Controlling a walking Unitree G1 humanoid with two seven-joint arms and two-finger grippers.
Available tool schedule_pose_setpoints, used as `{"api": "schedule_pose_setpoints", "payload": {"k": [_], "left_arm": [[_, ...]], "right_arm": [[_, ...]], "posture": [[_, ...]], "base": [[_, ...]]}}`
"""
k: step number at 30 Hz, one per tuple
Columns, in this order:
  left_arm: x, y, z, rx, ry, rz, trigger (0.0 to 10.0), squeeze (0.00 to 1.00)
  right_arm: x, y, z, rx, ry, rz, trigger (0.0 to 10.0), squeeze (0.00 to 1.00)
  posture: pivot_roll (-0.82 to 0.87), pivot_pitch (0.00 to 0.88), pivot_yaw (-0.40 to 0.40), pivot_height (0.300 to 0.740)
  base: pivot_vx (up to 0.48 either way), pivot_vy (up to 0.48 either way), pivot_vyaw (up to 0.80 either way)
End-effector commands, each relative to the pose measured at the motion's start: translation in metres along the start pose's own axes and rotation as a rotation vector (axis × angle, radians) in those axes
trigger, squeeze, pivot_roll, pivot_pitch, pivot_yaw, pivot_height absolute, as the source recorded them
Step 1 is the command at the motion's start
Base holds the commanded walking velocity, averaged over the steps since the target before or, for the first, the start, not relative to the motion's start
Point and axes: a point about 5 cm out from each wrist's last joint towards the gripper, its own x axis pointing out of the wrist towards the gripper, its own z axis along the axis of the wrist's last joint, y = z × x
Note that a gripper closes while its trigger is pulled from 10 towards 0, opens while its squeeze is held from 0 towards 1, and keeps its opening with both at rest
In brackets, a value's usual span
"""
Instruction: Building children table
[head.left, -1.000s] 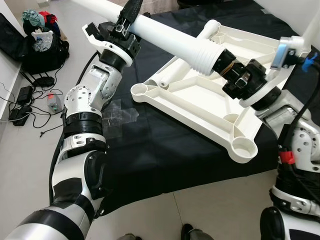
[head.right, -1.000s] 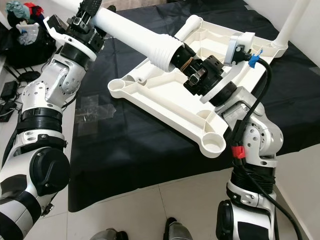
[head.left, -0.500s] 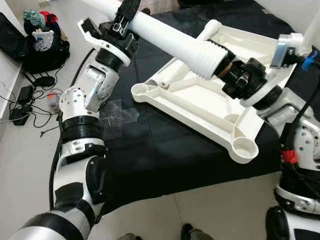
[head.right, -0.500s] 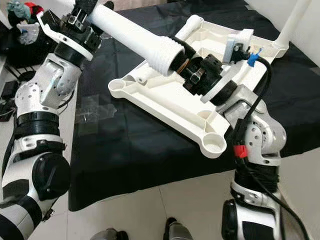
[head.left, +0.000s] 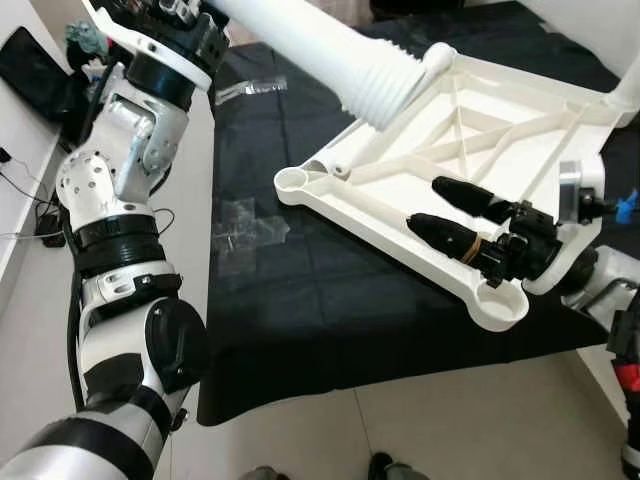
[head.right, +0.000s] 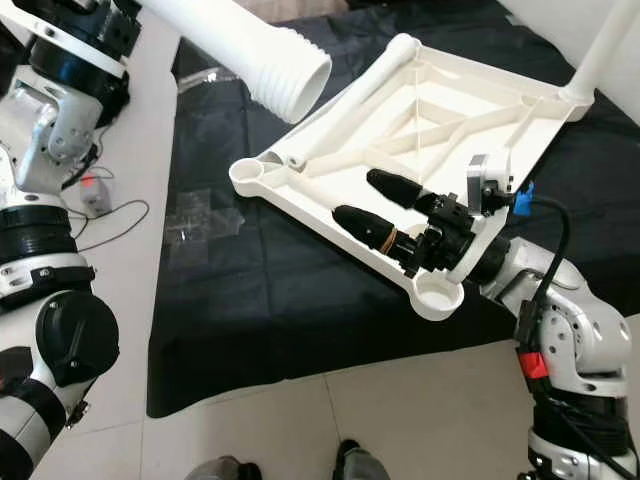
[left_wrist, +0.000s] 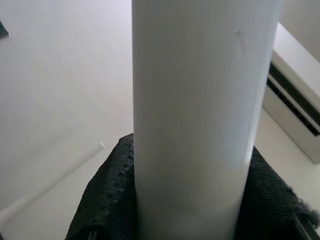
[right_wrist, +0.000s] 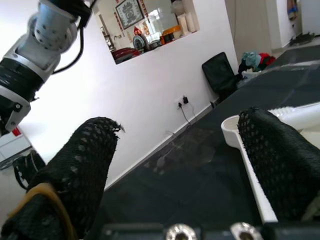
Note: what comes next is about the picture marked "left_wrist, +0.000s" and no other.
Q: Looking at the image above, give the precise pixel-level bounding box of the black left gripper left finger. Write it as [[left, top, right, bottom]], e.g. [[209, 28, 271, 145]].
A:
[[64, 133, 138, 240]]

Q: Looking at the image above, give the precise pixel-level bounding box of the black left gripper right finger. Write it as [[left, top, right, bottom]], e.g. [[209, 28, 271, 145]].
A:
[[235, 146, 320, 240]]

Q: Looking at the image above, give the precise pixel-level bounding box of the white plastic table leg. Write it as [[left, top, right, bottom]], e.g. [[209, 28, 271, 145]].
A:
[[131, 0, 283, 240]]

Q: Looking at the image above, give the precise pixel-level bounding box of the white wall air conditioner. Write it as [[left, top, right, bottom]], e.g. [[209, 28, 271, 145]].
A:
[[261, 21, 320, 165]]

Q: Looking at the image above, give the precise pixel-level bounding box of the dark wall fixture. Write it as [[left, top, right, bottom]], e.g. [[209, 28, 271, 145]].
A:
[[0, 19, 11, 38]]

